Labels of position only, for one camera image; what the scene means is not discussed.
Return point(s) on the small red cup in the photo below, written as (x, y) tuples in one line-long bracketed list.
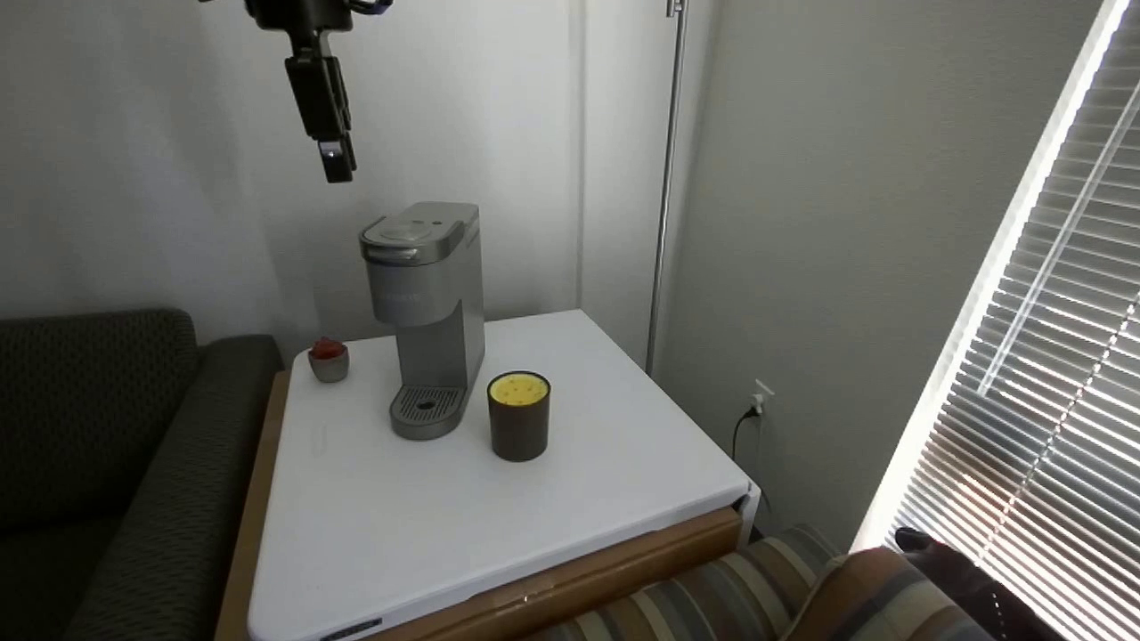
[(330, 360)]

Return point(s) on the striped cushion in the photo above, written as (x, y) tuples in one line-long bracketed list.
[(878, 598)]

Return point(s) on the white window blinds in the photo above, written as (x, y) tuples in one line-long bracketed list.
[(1046, 378)]

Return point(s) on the thin metal pole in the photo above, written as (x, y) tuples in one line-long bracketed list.
[(666, 178)]

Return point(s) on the grey coffee machine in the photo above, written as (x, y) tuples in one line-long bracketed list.
[(429, 322)]

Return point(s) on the dark brown cushion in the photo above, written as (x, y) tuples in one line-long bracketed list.
[(986, 589)]

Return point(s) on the striped sofa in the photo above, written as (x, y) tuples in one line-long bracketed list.
[(701, 589)]

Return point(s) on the small black flat object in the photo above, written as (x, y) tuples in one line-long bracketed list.
[(352, 627)]

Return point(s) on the yellow candle in dark jar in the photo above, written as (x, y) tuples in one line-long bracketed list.
[(518, 413)]

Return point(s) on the dark grey sofa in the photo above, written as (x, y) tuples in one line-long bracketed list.
[(94, 451)]

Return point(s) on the white wall outlet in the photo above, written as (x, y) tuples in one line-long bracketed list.
[(759, 397)]

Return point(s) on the wooden table with white top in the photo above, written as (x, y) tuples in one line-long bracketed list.
[(476, 511)]

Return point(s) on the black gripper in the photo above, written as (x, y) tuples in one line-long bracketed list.
[(318, 94)]

